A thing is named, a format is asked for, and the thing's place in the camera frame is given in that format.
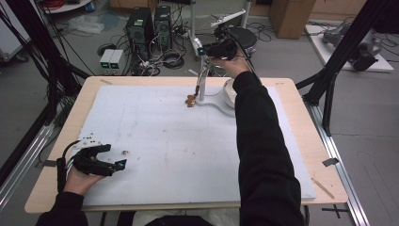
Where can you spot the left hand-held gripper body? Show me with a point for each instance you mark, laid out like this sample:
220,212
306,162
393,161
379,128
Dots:
91,166

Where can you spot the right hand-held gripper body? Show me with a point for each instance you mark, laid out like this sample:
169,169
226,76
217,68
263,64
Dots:
226,48

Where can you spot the white stand with pole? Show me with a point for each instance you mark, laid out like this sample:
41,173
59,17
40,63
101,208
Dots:
216,105

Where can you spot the person's right hand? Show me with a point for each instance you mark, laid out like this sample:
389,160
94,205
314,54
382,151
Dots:
235,67

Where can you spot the person's left hand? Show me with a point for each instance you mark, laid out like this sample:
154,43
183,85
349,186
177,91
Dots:
78,183

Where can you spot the black round stool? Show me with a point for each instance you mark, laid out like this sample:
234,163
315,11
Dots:
247,37

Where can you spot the white metal stand leg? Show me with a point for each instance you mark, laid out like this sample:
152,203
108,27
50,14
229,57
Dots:
194,22

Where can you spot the white bowl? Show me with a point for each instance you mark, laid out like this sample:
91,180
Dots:
229,94

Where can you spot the slim black computer tower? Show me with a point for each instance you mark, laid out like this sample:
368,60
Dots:
163,26

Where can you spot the white foam mat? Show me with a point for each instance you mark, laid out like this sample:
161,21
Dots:
163,144

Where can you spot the large black computer tower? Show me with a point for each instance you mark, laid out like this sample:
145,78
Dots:
139,31

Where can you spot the brown cardboard box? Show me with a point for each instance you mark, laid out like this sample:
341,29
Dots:
290,17

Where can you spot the person's lap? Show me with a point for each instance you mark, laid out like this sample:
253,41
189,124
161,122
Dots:
185,219

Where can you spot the grey bench power supply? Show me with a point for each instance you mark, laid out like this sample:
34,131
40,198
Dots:
106,59
116,60

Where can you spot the clear plastic bag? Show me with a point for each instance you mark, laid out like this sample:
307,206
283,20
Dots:
86,24

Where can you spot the white board with grey device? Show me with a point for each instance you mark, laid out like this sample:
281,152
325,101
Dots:
354,47

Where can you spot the grey tape piece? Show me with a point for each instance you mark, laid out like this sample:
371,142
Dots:
330,162

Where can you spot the thin wooden stick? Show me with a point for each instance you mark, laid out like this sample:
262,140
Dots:
323,188

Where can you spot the black tape cross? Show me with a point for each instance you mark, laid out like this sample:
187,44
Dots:
335,211

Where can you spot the aluminium rail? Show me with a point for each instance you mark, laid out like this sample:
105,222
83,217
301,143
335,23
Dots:
22,163
340,175

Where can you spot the black metal frame strut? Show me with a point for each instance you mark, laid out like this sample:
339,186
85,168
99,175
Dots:
342,53
44,47

